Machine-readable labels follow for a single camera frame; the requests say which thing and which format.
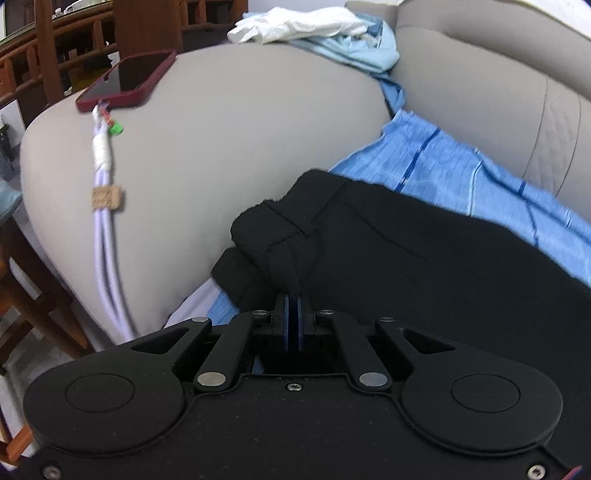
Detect red smartphone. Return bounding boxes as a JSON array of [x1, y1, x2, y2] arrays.
[[75, 50, 176, 113]]

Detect white charging cable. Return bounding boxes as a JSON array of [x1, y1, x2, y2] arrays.
[[91, 103, 137, 342]]

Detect white garment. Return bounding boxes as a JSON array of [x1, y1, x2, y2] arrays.
[[228, 6, 369, 44]]

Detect light blue garment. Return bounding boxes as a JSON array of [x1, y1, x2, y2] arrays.
[[241, 10, 407, 116]]

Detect black pants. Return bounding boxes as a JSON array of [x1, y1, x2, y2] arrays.
[[211, 170, 590, 463]]

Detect beige sofa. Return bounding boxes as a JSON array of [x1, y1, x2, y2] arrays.
[[20, 1, 590, 342]]

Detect blue plaid cloth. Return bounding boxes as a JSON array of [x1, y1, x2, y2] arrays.
[[163, 108, 591, 329]]

